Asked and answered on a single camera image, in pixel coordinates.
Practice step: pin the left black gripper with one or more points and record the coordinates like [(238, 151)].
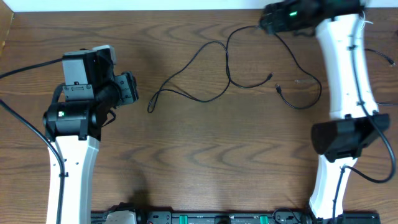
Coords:
[(129, 83)]

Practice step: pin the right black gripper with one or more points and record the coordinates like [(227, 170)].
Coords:
[(272, 15)]

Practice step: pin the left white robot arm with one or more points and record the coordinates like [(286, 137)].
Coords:
[(73, 122)]

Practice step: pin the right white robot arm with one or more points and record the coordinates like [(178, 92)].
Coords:
[(355, 121)]

